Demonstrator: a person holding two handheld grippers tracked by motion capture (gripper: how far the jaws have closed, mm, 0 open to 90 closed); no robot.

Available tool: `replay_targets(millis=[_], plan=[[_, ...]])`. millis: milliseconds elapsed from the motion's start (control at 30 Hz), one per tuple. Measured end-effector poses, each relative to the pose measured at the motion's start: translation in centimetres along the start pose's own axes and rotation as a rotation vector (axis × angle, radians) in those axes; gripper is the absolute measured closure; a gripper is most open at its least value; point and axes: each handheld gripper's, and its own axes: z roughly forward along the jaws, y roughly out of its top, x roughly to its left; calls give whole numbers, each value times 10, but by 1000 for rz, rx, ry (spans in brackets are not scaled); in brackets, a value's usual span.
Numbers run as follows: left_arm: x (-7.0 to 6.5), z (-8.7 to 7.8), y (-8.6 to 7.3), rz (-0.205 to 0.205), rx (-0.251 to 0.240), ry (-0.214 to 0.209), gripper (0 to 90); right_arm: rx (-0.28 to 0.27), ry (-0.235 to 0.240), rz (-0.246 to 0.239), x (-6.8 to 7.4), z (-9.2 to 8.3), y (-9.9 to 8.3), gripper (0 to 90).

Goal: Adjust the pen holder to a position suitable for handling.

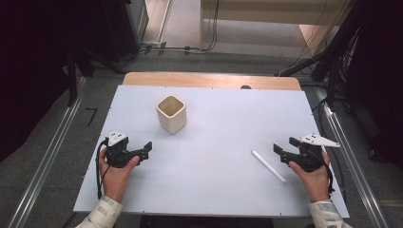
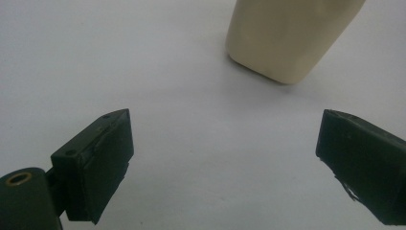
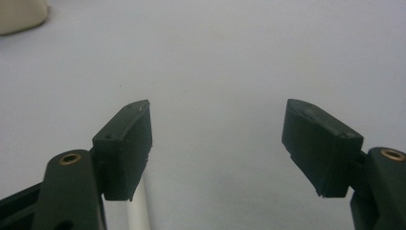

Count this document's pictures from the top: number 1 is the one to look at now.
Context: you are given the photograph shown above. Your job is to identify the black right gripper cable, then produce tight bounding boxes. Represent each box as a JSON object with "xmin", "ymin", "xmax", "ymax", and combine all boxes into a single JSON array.
[{"xmin": 322, "ymin": 157, "xmax": 336, "ymax": 195}]

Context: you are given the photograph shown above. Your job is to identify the person's left hand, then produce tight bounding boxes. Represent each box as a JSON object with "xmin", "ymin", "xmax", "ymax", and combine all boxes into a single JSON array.
[{"xmin": 98, "ymin": 148, "xmax": 141, "ymax": 203}]

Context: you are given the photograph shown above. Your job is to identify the beige square cup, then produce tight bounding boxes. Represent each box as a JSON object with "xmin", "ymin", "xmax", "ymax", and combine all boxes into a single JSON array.
[{"xmin": 155, "ymin": 94, "xmax": 187, "ymax": 135}]

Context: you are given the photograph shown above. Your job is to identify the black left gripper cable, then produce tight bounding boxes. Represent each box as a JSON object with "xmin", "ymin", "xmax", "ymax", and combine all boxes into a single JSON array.
[{"xmin": 95, "ymin": 138, "xmax": 111, "ymax": 200}]

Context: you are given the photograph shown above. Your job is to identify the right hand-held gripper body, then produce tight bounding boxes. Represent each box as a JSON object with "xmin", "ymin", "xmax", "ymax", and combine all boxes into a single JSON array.
[{"xmin": 284, "ymin": 133, "xmax": 341, "ymax": 173}]

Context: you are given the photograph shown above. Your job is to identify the metal floor rail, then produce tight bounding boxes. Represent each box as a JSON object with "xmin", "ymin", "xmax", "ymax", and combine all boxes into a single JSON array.
[
  {"xmin": 315, "ymin": 86, "xmax": 392, "ymax": 228},
  {"xmin": 7, "ymin": 77, "xmax": 88, "ymax": 228}
]

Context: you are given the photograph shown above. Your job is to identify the person's right hand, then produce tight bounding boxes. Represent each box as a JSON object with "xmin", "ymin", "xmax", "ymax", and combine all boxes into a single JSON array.
[{"xmin": 288, "ymin": 151, "xmax": 332, "ymax": 204}]

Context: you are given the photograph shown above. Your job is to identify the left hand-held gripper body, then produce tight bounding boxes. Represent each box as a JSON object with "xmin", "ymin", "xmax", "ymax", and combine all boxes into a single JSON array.
[{"xmin": 104, "ymin": 131, "xmax": 141, "ymax": 169}]

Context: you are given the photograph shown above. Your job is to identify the dark cabinet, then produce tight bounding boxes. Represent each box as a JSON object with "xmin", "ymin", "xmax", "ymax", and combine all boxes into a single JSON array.
[{"xmin": 101, "ymin": 0, "xmax": 150, "ymax": 63}]

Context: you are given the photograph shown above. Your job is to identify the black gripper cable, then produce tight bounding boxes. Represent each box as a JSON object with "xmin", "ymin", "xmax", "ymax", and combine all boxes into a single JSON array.
[
  {"xmin": 95, "ymin": 138, "xmax": 111, "ymax": 200},
  {"xmin": 322, "ymin": 157, "xmax": 336, "ymax": 195}
]

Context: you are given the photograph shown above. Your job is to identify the black stand with cables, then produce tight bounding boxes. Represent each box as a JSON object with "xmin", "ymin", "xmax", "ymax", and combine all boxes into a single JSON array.
[{"xmin": 278, "ymin": 18, "xmax": 365, "ymax": 110}]

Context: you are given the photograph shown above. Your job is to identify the wooden table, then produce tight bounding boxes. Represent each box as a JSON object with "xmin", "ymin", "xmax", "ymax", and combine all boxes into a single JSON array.
[{"xmin": 122, "ymin": 71, "xmax": 302, "ymax": 92}]

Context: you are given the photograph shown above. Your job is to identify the white straw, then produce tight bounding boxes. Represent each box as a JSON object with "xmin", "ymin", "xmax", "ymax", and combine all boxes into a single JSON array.
[{"xmin": 250, "ymin": 149, "xmax": 288, "ymax": 184}]

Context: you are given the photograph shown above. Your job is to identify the beige shelf unit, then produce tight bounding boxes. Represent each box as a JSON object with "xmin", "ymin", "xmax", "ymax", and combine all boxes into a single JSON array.
[{"xmin": 199, "ymin": 0, "xmax": 353, "ymax": 58}]

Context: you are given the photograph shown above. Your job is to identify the black hanging cable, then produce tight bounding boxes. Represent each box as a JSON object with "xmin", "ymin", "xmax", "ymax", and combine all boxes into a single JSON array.
[{"xmin": 202, "ymin": 0, "xmax": 221, "ymax": 52}]

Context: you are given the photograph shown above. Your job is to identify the white power strip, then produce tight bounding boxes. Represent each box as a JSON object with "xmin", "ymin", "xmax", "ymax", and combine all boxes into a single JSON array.
[{"xmin": 139, "ymin": 41, "xmax": 167, "ymax": 55}]

